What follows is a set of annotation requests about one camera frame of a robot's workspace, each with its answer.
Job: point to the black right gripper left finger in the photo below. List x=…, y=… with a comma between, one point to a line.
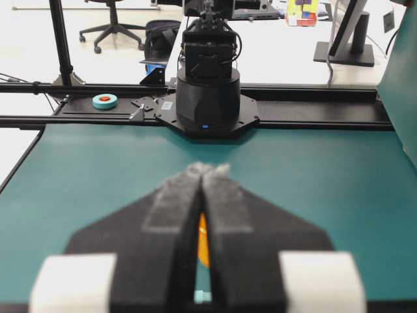
x=141, y=258

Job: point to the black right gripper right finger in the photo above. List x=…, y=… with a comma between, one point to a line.
x=266, y=259

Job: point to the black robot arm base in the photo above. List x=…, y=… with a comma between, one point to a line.
x=207, y=102

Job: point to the orange block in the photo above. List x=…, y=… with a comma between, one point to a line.
x=203, y=242

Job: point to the colourful block box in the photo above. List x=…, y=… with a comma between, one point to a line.
x=302, y=13

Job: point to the teal table mat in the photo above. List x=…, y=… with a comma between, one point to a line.
x=358, y=185

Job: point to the teal tape roll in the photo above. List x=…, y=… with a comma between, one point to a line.
x=105, y=101

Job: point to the black tripod pole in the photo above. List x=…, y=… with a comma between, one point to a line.
x=66, y=77

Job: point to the black bag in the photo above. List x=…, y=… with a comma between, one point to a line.
x=160, y=39

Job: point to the teal side panel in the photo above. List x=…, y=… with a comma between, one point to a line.
x=397, y=88

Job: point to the black office chair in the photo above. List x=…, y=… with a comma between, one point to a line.
x=113, y=28

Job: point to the black computer monitor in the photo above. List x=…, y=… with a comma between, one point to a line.
x=347, y=44

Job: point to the black aluminium rail frame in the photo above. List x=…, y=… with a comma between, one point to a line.
x=137, y=105

